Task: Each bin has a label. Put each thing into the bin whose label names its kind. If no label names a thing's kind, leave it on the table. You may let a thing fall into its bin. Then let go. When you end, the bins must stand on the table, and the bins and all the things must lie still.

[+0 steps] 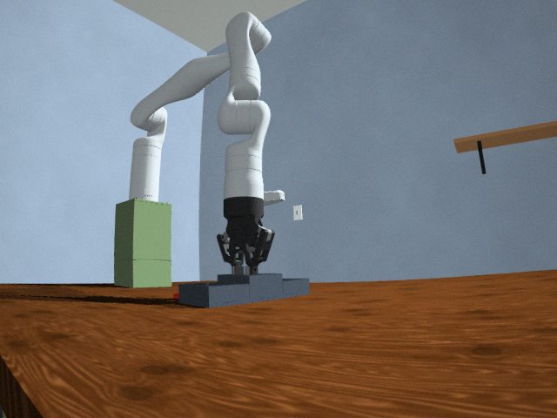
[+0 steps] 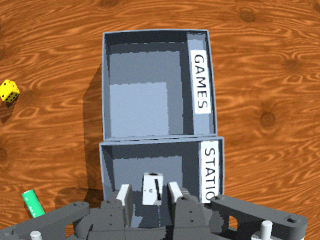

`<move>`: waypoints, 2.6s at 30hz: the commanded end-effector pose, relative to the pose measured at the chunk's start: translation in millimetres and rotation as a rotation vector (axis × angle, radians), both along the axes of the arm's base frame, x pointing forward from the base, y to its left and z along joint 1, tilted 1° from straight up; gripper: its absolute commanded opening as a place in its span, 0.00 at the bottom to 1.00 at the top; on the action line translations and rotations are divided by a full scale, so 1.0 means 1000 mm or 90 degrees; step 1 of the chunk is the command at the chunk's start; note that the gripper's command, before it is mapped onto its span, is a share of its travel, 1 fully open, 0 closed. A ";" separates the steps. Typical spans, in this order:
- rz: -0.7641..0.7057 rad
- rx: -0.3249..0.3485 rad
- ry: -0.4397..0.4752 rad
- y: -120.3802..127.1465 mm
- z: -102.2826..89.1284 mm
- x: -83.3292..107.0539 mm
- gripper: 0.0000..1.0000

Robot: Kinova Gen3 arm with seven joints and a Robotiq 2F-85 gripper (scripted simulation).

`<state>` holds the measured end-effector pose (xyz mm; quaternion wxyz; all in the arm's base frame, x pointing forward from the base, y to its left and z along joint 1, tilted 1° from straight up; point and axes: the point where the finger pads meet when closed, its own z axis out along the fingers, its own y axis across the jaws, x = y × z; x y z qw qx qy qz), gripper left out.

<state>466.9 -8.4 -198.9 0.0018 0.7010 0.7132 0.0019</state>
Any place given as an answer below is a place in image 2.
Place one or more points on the green aa battery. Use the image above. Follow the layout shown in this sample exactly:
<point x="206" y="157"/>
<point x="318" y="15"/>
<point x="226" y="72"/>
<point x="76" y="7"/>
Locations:
<point x="32" y="203"/>

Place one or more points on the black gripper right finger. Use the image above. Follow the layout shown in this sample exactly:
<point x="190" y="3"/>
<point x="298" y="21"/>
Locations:
<point x="254" y="222"/>

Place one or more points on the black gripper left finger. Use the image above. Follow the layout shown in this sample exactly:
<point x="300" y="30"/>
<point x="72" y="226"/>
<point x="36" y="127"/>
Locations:
<point x="104" y="224"/>

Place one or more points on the yellow die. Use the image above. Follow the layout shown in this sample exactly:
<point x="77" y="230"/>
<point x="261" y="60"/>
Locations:
<point x="8" y="91"/>

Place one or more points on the grey rack of labelled bins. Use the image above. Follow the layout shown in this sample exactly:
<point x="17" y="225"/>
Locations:
<point x="149" y="96"/>

